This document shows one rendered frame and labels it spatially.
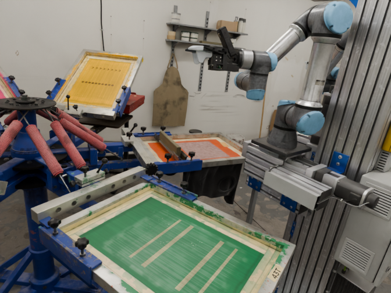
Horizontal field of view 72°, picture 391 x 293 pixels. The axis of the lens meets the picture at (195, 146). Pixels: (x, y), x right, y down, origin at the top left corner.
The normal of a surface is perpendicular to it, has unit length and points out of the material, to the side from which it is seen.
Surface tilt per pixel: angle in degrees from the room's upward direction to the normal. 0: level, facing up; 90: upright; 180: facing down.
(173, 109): 90
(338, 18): 82
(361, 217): 90
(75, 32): 90
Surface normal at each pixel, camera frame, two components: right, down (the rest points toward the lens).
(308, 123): 0.22, 0.47
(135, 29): 0.43, 0.35
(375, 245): -0.79, 0.13
